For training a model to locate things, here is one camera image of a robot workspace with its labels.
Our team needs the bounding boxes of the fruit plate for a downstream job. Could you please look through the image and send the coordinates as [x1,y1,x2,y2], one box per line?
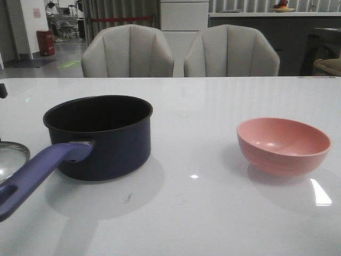
[269,0,295,13]

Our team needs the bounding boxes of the red trash bin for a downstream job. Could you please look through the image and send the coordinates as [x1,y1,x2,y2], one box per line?
[36,30,55,57]

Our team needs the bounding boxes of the dark blue saucepan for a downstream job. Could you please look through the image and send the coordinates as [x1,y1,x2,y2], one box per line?
[1,95,153,220]

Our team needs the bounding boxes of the white cabinet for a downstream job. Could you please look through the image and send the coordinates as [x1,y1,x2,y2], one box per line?
[160,1,209,77]

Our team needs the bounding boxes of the right grey chair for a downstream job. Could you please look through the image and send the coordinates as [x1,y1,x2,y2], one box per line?
[183,25,280,77]

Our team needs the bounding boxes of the left grey chair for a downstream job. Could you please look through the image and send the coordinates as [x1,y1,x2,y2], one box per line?
[81,25,174,78]

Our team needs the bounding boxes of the glass lid with blue knob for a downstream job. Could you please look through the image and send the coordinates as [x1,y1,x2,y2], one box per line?
[1,141,30,182]

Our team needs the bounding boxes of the dark counter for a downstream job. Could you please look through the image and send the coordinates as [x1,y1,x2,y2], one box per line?
[208,12,341,77]

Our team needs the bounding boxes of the grey chair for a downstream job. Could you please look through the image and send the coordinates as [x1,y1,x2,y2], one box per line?
[81,25,174,78]
[183,25,280,77]

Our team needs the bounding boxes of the pink bowl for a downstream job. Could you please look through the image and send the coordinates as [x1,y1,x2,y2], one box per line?
[237,117,331,177]

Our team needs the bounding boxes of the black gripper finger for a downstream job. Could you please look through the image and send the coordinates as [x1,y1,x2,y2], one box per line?
[0,83,7,99]

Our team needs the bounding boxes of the beige sofa cushion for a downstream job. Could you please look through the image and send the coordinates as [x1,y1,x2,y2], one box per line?
[313,58,341,77]

